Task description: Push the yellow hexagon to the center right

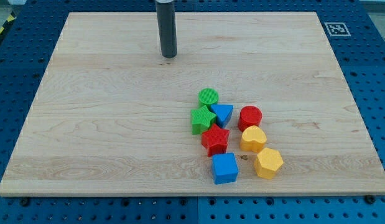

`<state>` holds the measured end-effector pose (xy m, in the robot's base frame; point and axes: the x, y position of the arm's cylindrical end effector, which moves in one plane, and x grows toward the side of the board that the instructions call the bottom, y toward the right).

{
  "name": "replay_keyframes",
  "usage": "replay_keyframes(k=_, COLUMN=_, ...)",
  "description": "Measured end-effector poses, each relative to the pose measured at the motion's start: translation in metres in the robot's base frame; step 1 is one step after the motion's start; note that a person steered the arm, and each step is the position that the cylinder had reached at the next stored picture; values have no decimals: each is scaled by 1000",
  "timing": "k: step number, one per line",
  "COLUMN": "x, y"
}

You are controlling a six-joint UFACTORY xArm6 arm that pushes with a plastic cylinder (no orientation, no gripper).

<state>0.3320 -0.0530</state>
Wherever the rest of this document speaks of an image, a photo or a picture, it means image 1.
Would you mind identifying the blue triangle block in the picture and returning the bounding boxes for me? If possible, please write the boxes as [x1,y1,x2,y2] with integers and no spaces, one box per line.
[210,104,233,129]

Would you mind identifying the black bolt left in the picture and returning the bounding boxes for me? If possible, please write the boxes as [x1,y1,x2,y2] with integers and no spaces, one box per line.
[19,197,30,207]

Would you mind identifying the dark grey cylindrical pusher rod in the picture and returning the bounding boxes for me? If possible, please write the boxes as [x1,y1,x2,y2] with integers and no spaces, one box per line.
[155,0,177,58]

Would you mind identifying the black bolt right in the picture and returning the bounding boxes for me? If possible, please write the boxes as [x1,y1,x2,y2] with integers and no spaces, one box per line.
[364,195,376,205]

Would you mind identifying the yellow hexagon block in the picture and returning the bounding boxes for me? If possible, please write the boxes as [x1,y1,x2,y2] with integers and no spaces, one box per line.
[254,147,284,179]

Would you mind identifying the blue cube block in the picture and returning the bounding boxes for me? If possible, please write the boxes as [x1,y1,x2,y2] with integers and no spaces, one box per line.
[211,152,239,185]

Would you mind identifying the red cylinder block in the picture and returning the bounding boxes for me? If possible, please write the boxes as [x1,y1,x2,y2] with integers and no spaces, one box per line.
[238,105,262,132]

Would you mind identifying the black bolt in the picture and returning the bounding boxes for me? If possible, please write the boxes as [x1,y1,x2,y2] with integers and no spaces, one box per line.
[364,195,376,205]
[19,197,30,207]

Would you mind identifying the light wooden board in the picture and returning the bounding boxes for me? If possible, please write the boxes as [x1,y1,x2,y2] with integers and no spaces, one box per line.
[0,12,385,197]

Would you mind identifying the white fiducial marker tag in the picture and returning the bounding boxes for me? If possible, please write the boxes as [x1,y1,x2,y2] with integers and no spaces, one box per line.
[325,22,351,37]

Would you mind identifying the green cylinder block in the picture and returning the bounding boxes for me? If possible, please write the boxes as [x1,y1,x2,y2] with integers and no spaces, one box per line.
[198,88,219,107]

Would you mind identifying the yellow heart block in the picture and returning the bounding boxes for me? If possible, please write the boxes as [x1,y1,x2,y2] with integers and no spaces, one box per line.
[239,126,267,153]

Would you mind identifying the red star block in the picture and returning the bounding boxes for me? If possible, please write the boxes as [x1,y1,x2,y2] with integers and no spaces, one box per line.
[201,124,230,157]

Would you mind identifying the green star block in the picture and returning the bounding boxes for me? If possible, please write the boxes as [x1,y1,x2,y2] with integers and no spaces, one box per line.
[190,105,216,135]

